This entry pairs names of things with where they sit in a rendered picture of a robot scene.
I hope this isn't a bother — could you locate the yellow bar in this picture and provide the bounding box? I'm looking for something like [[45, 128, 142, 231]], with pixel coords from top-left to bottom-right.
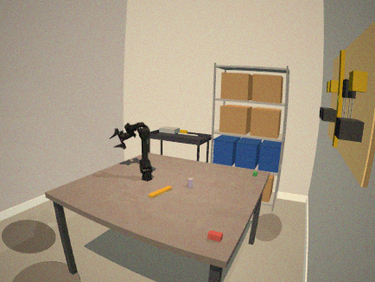
[[148, 186, 172, 198]]

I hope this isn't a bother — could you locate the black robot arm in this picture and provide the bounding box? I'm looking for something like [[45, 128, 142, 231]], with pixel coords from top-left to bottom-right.
[[124, 122, 153, 182]]

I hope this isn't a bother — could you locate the red rectangular block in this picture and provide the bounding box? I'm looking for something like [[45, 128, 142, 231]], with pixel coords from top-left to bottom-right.
[[207, 230, 223, 241]]

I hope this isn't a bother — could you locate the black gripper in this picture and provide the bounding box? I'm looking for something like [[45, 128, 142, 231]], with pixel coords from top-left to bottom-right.
[[110, 129, 129, 150]]

